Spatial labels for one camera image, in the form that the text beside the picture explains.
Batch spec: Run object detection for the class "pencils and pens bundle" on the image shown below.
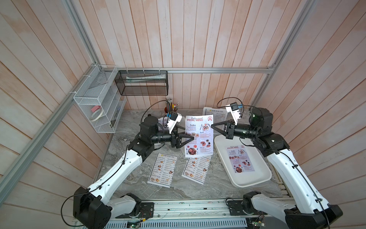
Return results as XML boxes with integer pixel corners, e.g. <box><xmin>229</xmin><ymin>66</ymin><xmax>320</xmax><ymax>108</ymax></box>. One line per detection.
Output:
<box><xmin>166</xmin><ymin>98</ymin><xmax>180</xmax><ymax>112</ymax></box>

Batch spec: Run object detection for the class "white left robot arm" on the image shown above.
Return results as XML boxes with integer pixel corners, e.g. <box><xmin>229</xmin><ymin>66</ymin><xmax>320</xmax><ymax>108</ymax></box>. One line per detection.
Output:
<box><xmin>73</xmin><ymin>112</ymin><xmax>194</xmax><ymax>229</ymax></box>

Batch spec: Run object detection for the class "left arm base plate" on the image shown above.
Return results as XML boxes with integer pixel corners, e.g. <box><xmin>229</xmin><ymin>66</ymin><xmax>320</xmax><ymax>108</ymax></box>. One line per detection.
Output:
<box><xmin>116</xmin><ymin>202</ymin><xmax>155</xmax><ymax>219</ymax></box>

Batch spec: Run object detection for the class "aluminium front rail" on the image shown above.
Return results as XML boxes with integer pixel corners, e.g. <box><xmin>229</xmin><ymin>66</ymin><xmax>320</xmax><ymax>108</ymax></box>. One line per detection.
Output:
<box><xmin>72</xmin><ymin>197</ymin><xmax>311</xmax><ymax>229</ymax></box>

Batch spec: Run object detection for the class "white plastic tray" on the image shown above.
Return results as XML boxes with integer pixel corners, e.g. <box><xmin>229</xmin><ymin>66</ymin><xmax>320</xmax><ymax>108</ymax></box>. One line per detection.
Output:
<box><xmin>214</xmin><ymin>135</ymin><xmax>272</xmax><ymax>188</ymax></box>

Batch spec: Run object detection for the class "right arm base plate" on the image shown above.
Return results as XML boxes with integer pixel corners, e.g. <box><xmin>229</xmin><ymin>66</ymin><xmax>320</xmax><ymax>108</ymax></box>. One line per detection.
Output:
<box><xmin>225</xmin><ymin>198</ymin><xmax>267</xmax><ymax>217</ymax></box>

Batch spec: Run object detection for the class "black mesh basket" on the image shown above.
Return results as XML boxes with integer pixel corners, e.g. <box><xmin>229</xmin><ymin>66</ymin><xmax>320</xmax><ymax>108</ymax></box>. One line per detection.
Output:
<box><xmin>114</xmin><ymin>70</ymin><xmax>169</xmax><ymax>96</ymax></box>

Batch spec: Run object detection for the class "white wire mesh shelf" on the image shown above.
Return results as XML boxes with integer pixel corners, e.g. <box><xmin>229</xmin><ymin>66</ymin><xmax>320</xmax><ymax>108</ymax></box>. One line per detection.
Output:
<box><xmin>73</xmin><ymin>65</ymin><xmax>126</xmax><ymax>134</ymax></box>

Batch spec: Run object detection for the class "Dim Sum Inn menu front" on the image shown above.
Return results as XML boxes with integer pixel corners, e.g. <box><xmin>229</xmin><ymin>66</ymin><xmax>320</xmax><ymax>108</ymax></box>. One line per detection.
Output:
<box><xmin>182</xmin><ymin>156</ymin><xmax>212</xmax><ymax>185</ymax></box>

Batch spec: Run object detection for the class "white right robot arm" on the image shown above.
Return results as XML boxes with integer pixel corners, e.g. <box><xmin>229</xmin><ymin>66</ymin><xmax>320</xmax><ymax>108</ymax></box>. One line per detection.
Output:
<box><xmin>212</xmin><ymin>103</ymin><xmax>343</xmax><ymax>229</ymax></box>

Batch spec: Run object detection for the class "dim sum inn menu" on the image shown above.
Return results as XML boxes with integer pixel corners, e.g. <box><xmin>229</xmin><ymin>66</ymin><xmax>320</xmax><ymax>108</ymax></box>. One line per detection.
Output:
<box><xmin>147</xmin><ymin>153</ymin><xmax>178</xmax><ymax>188</ymax></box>
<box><xmin>204</xmin><ymin>110</ymin><xmax>228</xmax><ymax>127</ymax></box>
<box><xmin>182</xmin><ymin>156</ymin><xmax>212</xmax><ymax>185</ymax></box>

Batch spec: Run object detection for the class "white tape roll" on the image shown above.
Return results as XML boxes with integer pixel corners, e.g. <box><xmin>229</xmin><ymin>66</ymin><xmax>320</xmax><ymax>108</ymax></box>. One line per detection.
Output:
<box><xmin>90</xmin><ymin>108</ymin><xmax>104</xmax><ymax>122</ymax></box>

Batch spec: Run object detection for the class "special menu sheet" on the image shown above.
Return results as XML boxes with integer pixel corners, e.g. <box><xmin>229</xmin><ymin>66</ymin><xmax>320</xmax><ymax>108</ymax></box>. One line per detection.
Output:
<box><xmin>226</xmin><ymin>145</ymin><xmax>255</xmax><ymax>173</ymax></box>
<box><xmin>185</xmin><ymin>115</ymin><xmax>214</xmax><ymax>158</ymax></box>

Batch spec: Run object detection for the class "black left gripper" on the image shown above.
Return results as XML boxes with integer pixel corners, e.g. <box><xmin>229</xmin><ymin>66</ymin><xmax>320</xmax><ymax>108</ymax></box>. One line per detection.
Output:
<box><xmin>151</xmin><ymin>124</ymin><xmax>194</xmax><ymax>149</ymax></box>

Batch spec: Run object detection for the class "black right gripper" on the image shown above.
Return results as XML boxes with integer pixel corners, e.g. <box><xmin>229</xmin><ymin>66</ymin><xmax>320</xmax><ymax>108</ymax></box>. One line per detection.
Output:
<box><xmin>212</xmin><ymin>121</ymin><xmax>260</xmax><ymax>142</ymax></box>

